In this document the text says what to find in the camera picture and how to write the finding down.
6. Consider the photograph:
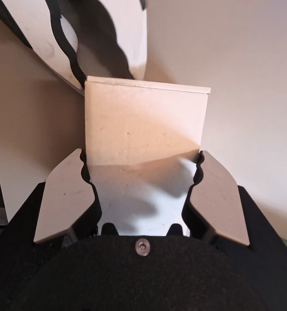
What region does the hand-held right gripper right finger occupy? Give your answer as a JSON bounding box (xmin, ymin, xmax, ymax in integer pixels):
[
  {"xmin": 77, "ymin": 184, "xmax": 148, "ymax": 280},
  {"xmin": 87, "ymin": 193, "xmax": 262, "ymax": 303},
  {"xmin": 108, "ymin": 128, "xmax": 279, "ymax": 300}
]
[{"xmin": 182, "ymin": 150, "xmax": 250, "ymax": 246}]

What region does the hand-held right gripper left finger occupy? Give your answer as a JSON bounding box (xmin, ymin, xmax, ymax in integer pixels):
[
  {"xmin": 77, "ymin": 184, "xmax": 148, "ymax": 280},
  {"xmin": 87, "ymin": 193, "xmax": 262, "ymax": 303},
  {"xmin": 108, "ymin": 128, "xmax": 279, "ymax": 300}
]
[{"xmin": 33, "ymin": 149, "xmax": 103, "ymax": 244}]

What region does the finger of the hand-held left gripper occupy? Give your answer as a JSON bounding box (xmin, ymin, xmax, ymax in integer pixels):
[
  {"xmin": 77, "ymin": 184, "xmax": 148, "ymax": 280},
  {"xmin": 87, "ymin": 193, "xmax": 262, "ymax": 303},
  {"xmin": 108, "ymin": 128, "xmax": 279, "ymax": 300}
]
[
  {"xmin": 3, "ymin": 0, "xmax": 87, "ymax": 96},
  {"xmin": 93, "ymin": 0, "xmax": 147, "ymax": 81}
]

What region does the white cardboard box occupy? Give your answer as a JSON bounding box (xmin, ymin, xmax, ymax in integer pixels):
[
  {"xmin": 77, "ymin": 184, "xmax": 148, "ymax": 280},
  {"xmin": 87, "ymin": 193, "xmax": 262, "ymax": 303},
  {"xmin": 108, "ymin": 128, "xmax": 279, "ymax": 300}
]
[{"xmin": 84, "ymin": 76, "xmax": 211, "ymax": 236}]

